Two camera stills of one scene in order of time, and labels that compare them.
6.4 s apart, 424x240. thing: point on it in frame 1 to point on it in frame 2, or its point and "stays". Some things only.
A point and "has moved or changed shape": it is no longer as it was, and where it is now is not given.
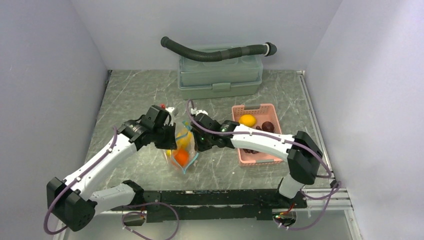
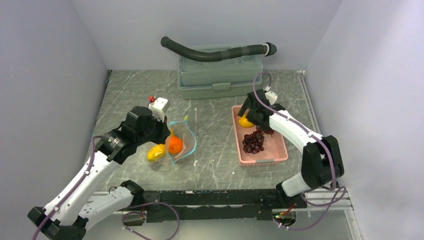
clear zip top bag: [185, 154] has moved or changed shape
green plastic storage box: [239, 76] stays
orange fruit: [181, 157] has moved or changed shape
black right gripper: [199, 146] to [251, 119]
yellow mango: [247, 120] stays
